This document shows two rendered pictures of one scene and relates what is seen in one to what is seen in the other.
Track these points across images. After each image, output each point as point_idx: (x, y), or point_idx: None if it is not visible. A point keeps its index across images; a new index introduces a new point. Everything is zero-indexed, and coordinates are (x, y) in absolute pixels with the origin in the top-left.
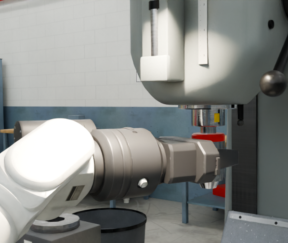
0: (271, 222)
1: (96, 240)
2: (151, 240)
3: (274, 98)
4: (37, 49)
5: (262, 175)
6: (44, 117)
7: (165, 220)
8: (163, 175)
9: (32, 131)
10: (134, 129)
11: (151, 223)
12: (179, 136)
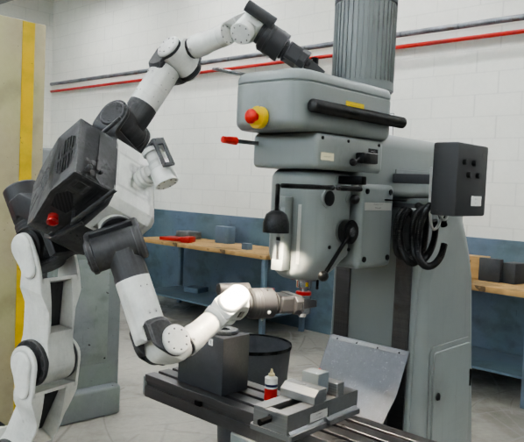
0: (354, 342)
1: (246, 342)
2: (301, 375)
3: None
4: (183, 142)
5: (351, 313)
6: (187, 224)
7: (320, 356)
8: (279, 310)
9: (226, 289)
10: (267, 288)
11: (304, 358)
12: None
